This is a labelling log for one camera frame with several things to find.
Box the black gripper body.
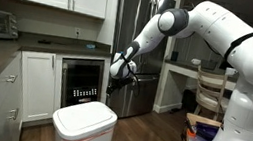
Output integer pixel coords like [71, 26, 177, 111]
[108, 73, 137, 96]

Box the white bin lid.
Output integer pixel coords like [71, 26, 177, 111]
[49, 94, 120, 141]

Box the stainless steel refrigerator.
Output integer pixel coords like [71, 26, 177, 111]
[101, 0, 177, 125]

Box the black built-in beverage cooler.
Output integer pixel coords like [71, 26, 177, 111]
[55, 54, 108, 115]

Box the small blue object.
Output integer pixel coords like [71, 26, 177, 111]
[85, 42, 97, 51]

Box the white built-in desk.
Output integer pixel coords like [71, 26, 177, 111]
[153, 58, 239, 125]

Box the small black speaker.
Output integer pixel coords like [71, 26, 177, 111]
[169, 50, 180, 63]

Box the white base cabinet door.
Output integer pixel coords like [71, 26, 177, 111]
[11, 48, 64, 128]

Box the white cup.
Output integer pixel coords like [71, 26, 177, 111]
[190, 57, 203, 67]

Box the flat black object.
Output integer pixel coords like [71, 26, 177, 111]
[37, 38, 52, 46]

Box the wooden slat-back chair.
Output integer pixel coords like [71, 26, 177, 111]
[189, 64, 238, 124]

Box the light wooden board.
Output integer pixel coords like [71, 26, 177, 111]
[184, 112, 223, 131]

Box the dark blue box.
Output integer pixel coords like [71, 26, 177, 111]
[192, 121, 221, 141]

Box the white wall outlet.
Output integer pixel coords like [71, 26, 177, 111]
[73, 26, 82, 39]

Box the silver drawer handle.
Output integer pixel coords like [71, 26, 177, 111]
[7, 107, 21, 123]
[5, 73, 19, 85]

